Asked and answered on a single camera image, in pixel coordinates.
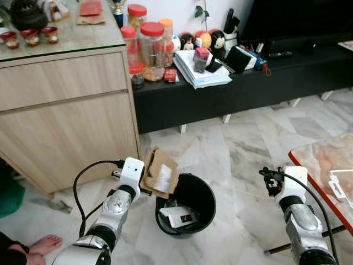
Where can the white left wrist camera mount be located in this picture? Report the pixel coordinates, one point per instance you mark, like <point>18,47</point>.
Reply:
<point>131,172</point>

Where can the green fabric item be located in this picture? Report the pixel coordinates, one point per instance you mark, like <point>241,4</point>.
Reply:
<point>10,193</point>

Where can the large red lid jar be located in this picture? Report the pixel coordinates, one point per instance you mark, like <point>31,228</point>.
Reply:
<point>153,49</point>

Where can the white pen holder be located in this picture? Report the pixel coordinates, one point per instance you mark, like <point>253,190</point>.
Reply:
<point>231,36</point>

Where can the red packet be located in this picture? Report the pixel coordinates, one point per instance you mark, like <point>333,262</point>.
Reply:
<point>91,8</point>

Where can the light wooden cabinet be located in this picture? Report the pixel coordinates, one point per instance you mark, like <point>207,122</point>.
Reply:
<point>66,127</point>

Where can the small box red top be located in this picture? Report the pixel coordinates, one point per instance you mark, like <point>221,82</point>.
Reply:
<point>201,58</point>

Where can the yellow round figurine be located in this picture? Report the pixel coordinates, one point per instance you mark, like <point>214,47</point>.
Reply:
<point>203,38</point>

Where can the orange lid snack jar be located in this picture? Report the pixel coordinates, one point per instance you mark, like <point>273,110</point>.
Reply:
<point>167,25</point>

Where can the brown cardboard piece white label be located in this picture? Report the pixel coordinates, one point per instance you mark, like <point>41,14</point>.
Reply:
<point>150,174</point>

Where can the red edged glass table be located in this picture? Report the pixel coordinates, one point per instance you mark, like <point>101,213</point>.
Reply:
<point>322,160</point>

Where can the black remote control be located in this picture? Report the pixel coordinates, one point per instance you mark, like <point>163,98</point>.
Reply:
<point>280,54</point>

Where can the blue small item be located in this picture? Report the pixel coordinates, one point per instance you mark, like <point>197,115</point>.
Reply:
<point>259,59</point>

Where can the black teapot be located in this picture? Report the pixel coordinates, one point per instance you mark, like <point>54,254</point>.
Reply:
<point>27,16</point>

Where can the red lid snack jar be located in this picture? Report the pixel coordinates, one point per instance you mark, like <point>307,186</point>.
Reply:
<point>137,11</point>

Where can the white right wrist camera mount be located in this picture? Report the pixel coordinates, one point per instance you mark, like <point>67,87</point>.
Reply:
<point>295,179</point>

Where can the slim red lid jar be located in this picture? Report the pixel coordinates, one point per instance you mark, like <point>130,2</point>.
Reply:
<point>128,38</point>

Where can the clear plastic container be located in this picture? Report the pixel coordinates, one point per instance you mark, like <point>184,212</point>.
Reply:
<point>345,185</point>

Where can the black low TV bench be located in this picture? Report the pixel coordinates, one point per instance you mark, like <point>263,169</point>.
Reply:
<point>248,94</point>

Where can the black television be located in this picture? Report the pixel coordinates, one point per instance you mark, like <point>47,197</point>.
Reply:
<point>298,19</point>

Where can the person leg dark trousers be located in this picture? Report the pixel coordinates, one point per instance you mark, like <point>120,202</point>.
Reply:
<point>11,251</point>

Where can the small red tea cup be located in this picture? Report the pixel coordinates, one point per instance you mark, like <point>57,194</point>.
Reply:
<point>9,40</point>
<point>50,35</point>
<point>30,37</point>

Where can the small panda figurine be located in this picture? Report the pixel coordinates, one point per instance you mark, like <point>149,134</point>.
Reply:
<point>187,42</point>

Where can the black round rubbish bin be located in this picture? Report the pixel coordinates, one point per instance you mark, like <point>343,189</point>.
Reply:
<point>201,193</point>

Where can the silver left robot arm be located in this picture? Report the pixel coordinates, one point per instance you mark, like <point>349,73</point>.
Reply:
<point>113,210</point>

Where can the gold trophy blue base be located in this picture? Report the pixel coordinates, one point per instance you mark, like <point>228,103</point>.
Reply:
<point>117,14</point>

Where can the person bare foot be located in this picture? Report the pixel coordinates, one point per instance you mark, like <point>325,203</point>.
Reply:
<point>47,244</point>

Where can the green plant sprig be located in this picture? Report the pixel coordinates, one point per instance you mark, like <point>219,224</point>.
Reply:
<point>199,11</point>

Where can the white box black print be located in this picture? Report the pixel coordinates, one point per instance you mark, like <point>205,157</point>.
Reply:
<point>176,216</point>

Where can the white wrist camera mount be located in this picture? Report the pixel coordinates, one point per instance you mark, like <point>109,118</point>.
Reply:
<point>131,172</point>
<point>295,179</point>

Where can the small red lid jar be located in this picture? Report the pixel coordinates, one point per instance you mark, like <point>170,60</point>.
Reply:
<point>136,74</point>

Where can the white paper stack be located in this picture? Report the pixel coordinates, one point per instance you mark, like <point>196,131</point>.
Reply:
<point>201,78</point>

